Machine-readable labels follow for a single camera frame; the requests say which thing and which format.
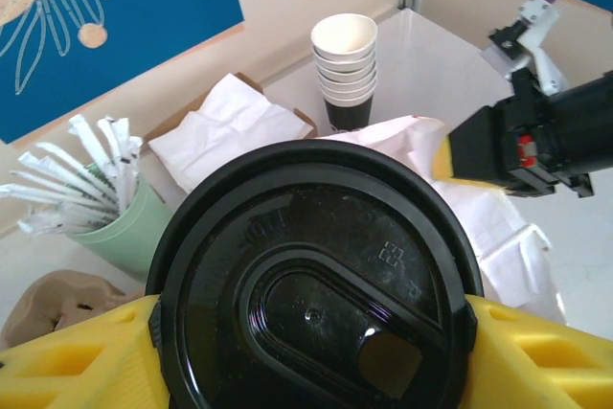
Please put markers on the brown pulp cup carrier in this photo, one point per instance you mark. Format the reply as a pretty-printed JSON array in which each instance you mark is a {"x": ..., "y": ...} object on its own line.
[{"x": 48, "y": 299}]

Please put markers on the white and red takeout bag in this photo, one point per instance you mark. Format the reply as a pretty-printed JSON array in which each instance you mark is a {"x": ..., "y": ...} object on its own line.
[{"x": 483, "y": 222}]

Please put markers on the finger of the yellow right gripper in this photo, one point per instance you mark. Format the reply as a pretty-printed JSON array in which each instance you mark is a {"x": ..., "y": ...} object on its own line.
[{"x": 479, "y": 150}]

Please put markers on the brown cardboard napkin box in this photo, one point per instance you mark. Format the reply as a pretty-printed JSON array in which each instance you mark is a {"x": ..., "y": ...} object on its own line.
[{"x": 306, "y": 124}]

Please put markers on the white wrapped straw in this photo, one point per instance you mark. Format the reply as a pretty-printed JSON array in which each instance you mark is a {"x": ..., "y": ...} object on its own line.
[
  {"x": 91, "y": 150},
  {"x": 52, "y": 224},
  {"x": 111, "y": 150},
  {"x": 43, "y": 194},
  {"x": 67, "y": 162},
  {"x": 52, "y": 172},
  {"x": 123, "y": 150},
  {"x": 135, "y": 155}
]

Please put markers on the blue poster large peach circle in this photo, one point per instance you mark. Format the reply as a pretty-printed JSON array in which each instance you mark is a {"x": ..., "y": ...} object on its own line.
[{"x": 158, "y": 6}]

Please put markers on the mint green straw holder cup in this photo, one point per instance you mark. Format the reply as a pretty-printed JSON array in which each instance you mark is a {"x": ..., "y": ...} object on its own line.
[{"x": 129, "y": 236}]

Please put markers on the white paper napkin pile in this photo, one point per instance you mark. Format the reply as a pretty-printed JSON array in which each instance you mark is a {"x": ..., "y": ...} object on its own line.
[{"x": 225, "y": 126}]

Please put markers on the paper cup stack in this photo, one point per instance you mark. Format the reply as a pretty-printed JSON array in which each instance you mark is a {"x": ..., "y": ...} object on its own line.
[{"x": 347, "y": 78}]

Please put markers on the black plastic cup lid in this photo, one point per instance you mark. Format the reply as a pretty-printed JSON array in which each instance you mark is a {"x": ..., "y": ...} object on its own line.
[{"x": 311, "y": 260}]

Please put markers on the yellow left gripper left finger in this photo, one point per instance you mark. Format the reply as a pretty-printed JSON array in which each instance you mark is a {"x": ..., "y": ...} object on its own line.
[{"x": 72, "y": 370}]

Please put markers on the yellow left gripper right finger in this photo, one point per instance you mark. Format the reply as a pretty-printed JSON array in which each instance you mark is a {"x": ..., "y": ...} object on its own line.
[{"x": 536, "y": 366}]

